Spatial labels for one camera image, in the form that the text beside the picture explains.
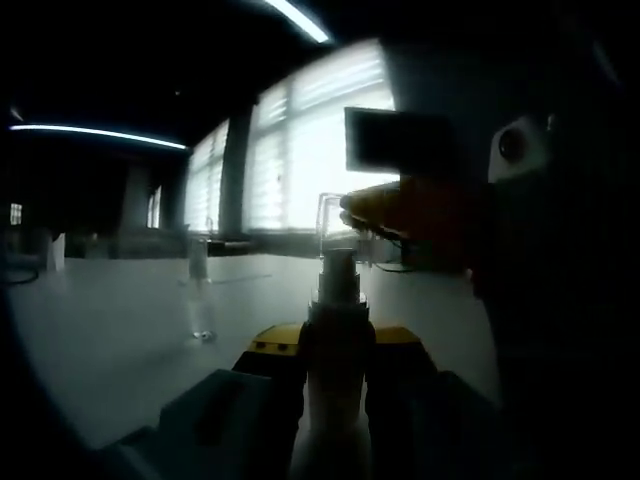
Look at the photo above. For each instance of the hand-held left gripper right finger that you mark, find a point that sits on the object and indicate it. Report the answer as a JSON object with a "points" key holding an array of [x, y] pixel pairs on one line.
{"points": [[415, 400]]}

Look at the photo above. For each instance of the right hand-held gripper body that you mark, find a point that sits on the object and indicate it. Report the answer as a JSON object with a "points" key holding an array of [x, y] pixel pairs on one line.
{"points": [[530, 150]]}

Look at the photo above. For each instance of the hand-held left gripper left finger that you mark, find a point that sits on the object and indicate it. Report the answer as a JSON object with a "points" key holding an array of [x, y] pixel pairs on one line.
{"points": [[170, 440]]}

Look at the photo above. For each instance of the clear plastic bottle cover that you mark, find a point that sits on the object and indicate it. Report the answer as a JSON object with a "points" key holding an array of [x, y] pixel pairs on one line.
{"points": [[199, 255], [330, 225]]}

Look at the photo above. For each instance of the white pump bottle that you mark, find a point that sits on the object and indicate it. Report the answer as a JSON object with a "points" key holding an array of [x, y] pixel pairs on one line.
{"points": [[332, 400]]}

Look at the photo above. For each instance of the clear glass pump bottle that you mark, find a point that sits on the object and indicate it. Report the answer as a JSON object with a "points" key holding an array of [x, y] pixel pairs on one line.
{"points": [[200, 265]]}

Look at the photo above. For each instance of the person's black clothing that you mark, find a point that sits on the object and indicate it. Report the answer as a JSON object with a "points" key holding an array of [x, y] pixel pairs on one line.
{"points": [[575, 350]]}

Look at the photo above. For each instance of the long curved ceiling light strip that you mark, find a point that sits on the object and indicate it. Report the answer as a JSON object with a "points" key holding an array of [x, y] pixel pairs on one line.
{"points": [[300, 21]]}

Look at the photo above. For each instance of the green plant in white pot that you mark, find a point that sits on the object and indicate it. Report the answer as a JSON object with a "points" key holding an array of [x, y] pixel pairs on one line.
{"points": [[56, 252]]}

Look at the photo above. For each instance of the black wall monitor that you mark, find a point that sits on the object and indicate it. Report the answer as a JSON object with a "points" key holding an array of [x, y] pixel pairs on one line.
{"points": [[395, 140]]}

